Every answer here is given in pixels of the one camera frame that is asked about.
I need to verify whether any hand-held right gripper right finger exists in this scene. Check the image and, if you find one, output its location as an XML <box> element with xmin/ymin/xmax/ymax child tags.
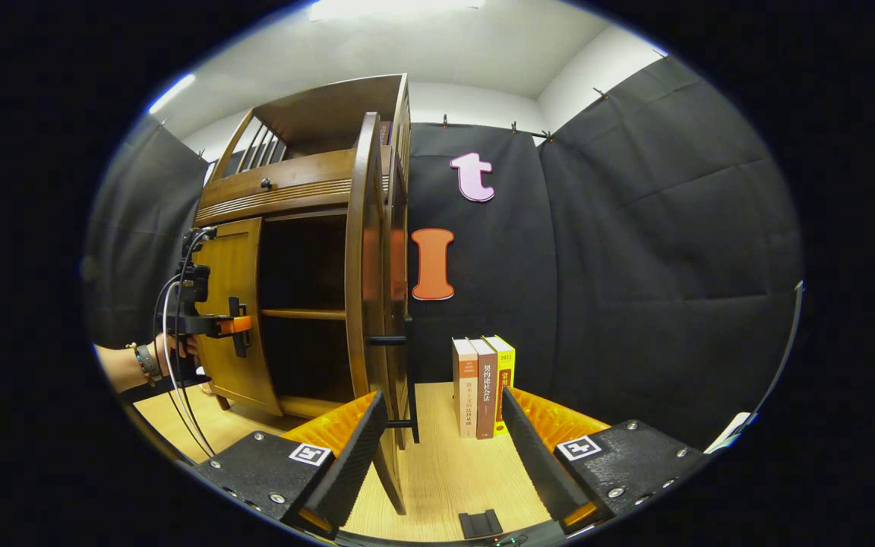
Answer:
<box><xmin>500</xmin><ymin>386</ymin><xmax>712</xmax><ymax>536</ymax></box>

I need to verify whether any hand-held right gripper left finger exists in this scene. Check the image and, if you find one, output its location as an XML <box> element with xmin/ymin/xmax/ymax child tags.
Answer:
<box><xmin>193</xmin><ymin>390</ymin><xmax>390</xmax><ymax>540</ymax></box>

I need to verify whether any wooden cabinet door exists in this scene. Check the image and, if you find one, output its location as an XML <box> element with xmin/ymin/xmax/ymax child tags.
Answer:
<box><xmin>344</xmin><ymin>112</ymin><xmax>420</xmax><ymax>516</ymax></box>
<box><xmin>193</xmin><ymin>218</ymin><xmax>284</xmax><ymax>416</ymax></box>

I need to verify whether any wooden double-door shoe cabinet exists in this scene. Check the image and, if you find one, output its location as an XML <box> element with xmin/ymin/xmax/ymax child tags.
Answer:
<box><xmin>193</xmin><ymin>74</ymin><xmax>412</xmax><ymax>457</ymax></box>

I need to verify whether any wooden inner shelf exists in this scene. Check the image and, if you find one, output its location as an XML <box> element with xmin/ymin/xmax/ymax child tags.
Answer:
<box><xmin>260</xmin><ymin>307</ymin><xmax>349</xmax><ymax>321</ymax></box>

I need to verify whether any brown book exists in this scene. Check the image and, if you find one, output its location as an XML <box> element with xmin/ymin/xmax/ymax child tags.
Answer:
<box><xmin>469</xmin><ymin>338</ymin><xmax>499</xmax><ymax>441</ymax></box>

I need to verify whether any dark wristband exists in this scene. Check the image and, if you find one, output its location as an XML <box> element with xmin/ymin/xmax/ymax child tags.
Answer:
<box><xmin>126</xmin><ymin>342</ymin><xmax>165</xmax><ymax>384</ymax></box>

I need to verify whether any yellow book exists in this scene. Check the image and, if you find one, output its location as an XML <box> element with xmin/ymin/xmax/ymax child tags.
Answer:
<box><xmin>483</xmin><ymin>334</ymin><xmax>516</xmax><ymax>435</ymax></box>

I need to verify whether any ceiling light panel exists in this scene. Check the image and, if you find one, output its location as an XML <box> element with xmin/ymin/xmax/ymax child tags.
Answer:
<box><xmin>147</xmin><ymin>73</ymin><xmax>197</xmax><ymax>116</ymax></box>

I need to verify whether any white sheet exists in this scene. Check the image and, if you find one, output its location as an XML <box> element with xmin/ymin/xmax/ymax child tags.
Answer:
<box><xmin>703</xmin><ymin>410</ymin><xmax>759</xmax><ymax>454</ymax></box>

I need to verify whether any black backdrop cloth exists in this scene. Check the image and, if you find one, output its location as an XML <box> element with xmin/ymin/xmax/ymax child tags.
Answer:
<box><xmin>84</xmin><ymin>57</ymin><xmax>803</xmax><ymax>449</ymax></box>

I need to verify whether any black cable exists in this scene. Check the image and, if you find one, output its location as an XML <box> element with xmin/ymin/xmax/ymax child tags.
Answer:
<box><xmin>150</xmin><ymin>228</ymin><xmax>214</xmax><ymax>457</ymax></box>

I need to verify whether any white cable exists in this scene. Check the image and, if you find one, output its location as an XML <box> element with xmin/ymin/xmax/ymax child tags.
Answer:
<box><xmin>160</xmin><ymin>228</ymin><xmax>216</xmax><ymax>458</ymax></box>

